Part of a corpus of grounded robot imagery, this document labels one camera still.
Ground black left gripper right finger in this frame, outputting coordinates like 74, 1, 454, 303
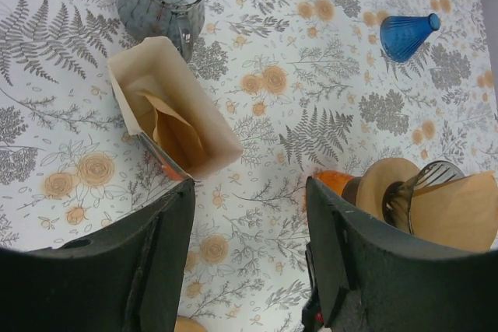
305, 178, 497, 331

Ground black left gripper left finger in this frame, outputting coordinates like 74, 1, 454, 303
1, 180, 195, 331

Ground ribbed glass coffee dripper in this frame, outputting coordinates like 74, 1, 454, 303
382, 160, 465, 236

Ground bamboo ring dripper stand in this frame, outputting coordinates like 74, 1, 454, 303
355, 158, 420, 222

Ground brown paper coffee filter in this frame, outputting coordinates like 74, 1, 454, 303
410, 171, 497, 252

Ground orange coffee filter box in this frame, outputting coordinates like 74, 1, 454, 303
107, 37, 243, 180

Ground blue cone dripper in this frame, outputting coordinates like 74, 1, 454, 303
380, 13, 441, 63

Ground brown filters in box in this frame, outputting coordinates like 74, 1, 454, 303
137, 89, 206, 170

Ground floral patterned table mat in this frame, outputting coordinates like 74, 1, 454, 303
1, 0, 497, 331

